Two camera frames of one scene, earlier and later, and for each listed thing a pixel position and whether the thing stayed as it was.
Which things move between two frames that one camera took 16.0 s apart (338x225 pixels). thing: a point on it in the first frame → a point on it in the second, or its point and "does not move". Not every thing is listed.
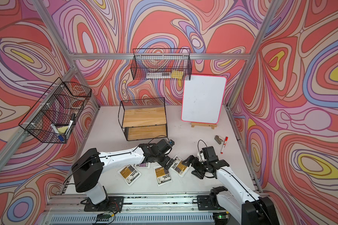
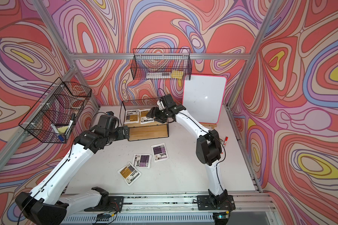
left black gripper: (166, 161) → (121, 135)
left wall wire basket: (52, 118) does not move
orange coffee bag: (130, 174) does not move
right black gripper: (190, 159) → (155, 111)
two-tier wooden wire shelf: (143, 119) does not move
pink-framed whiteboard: (202, 98) does not move
